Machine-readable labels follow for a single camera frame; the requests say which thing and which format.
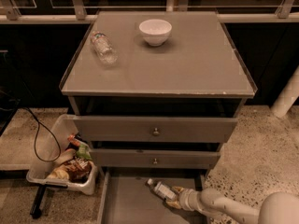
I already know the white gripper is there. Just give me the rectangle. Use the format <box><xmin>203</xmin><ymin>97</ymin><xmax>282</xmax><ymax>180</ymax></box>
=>
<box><xmin>166</xmin><ymin>186</ymin><xmax>201</xmax><ymax>212</ymax></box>

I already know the blue label plastic bottle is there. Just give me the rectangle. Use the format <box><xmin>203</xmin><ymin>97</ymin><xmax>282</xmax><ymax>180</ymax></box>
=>
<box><xmin>147</xmin><ymin>178</ymin><xmax>178</xmax><ymax>201</ymax></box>

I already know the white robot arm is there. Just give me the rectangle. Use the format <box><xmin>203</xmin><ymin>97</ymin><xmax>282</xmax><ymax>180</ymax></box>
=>
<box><xmin>166</xmin><ymin>187</ymin><xmax>299</xmax><ymax>224</ymax></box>

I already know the grey bottom drawer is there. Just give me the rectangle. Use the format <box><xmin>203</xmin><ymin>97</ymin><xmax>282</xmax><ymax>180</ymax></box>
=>
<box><xmin>97</xmin><ymin>168</ymin><xmax>210</xmax><ymax>224</ymax></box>

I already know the grey drawer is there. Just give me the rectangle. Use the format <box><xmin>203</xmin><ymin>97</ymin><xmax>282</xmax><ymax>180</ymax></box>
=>
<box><xmin>90</xmin><ymin>148</ymin><xmax>221</xmax><ymax>169</ymax></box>
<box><xmin>74</xmin><ymin>116</ymin><xmax>237</xmax><ymax>143</ymax></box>
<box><xmin>97</xmin><ymin>168</ymin><xmax>210</xmax><ymax>224</ymax></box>

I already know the grey middle drawer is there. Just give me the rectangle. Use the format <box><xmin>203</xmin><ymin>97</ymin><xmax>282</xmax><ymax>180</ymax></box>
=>
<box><xmin>90</xmin><ymin>148</ymin><xmax>221</xmax><ymax>169</ymax></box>

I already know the grey top drawer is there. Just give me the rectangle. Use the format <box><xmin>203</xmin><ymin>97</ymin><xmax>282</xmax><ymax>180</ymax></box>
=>
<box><xmin>74</xmin><ymin>116</ymin><xmax>237</xmax><ymax>143</ymax></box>

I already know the grey drawer cabinet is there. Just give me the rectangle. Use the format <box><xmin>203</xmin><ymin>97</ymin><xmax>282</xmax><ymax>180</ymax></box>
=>
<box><xmin>58</xmin><ymin>10</ymin><xmax>258</xmax><ymax>173</ymax></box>

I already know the clear crumpled plastic bottle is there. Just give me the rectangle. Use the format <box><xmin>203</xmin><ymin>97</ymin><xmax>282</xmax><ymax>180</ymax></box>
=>
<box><xmin>91</xmin><ymin>31</ymin><xmax>118</xmax><ymax>65</ymax></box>

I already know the brown snack bag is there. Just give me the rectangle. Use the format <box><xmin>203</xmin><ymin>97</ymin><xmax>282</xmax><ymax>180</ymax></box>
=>
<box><xmin>62</xmin><ymin>158</ymin><xmax>92</xmax><ymax>182</ymax></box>

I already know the green snack packet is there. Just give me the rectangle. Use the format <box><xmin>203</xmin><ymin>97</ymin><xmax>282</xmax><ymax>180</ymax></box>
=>
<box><xmin>76</xmin><ymin>145</ymin><xmax>92</xmax><ymax>161</ymax></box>

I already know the yellow snack bag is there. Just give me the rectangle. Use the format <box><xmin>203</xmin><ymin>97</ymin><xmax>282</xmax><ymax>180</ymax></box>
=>
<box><xmin>48</xmin><ymin>168</ymin><xmax>69</xmax><ymax>180</ymax></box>

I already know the clear plastic bin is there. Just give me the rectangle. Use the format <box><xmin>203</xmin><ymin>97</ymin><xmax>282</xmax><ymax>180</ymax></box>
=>
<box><xmin>26</xmin><ymin>114</ymin><xmax>97</xmax><ymax>195</ymax></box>

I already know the red snack packet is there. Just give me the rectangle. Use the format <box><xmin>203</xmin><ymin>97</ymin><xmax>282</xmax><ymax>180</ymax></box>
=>
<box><xmin>67</xmin><ymin>134</ymin><xmax>81</xmax><ymax>147</ymax></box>

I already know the black floor stand bar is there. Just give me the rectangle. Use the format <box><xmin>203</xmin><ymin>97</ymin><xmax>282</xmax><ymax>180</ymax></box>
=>
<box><xmin>30</xmin><ymin>185</ymin><xmax>46</xmax><ymax>219</ymax></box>

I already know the white ceramic bowl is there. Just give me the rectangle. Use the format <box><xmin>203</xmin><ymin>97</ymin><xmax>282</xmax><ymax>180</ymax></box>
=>
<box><xmin>139</xmin><ymin>19</ymin><xmax>172</xmax><ymax>47</ymax></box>

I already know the metal railing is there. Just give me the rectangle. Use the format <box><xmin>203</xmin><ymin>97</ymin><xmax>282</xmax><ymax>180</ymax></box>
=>
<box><xmin>0</xmin><ymin>0</ymin><xmax>299</xmax><ymax>24</ymax></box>

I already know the black cable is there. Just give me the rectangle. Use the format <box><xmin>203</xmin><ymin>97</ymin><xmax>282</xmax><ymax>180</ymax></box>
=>
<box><xmin>0</xmin><ymin>89</ymin><xmax>63</xmax><ymax>163</ymax></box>

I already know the white cylindrical post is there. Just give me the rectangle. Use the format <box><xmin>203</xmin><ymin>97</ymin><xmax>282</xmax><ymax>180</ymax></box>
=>
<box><xmin>271</xmin><ymin>66</ymin><xmax>299</xmax><ymax>118</ymax></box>

